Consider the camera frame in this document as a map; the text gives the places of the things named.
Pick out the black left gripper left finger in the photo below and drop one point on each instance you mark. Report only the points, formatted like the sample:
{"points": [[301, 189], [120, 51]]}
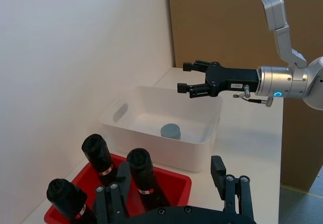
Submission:
{"points": [[114, 198]]}

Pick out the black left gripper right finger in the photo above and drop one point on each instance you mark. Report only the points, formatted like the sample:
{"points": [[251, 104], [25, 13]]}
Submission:
{"points": [[218, 173]]}

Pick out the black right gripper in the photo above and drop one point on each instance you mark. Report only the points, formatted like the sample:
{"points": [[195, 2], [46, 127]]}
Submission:
{"points": [[228, 79]]}

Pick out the black rolled bag roll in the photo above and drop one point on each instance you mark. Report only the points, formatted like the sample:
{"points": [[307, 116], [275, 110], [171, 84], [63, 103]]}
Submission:
{"points": [[99, 156], [66, 201], [143, 171]]}

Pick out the red plastic bin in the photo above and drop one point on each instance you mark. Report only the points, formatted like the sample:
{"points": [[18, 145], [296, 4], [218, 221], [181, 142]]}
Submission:
{"points": [[174, 183]]}

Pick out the small grey roll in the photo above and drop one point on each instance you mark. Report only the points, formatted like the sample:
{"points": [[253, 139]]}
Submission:
{"points": [[171, 131]]}

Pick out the brown cardboard panel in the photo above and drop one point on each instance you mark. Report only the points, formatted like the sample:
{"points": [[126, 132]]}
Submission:
{"points": [[222, 19]]}

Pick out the white plastic bin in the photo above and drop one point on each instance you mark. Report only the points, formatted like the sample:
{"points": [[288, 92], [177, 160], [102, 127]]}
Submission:
{"points": [[151, 145]]}

